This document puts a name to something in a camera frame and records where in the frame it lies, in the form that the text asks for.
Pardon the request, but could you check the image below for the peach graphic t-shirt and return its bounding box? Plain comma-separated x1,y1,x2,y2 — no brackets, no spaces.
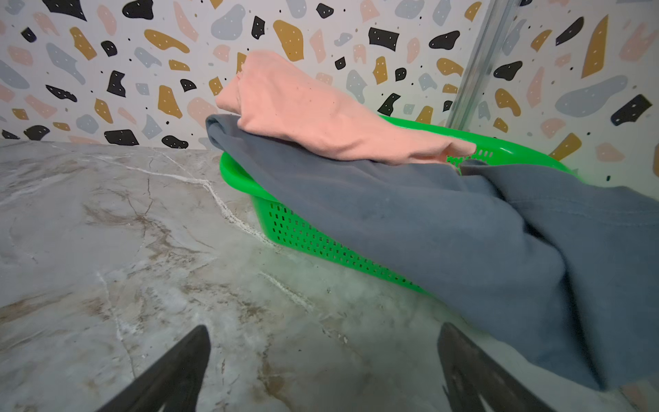
216,51,476,165

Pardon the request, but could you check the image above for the right aluminium corner post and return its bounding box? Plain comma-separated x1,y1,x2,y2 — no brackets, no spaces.
446,0,520,130

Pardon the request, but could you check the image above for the grey t-shirt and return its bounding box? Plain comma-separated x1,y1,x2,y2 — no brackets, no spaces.
206,115,658,390

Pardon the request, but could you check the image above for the green plastic laundry basket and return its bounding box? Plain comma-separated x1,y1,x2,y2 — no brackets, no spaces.
219,117,576,293

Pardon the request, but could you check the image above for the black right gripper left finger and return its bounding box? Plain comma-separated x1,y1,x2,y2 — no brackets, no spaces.
100,325,211,412

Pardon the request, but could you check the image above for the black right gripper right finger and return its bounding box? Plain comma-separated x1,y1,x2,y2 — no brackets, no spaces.
437,323,552,411

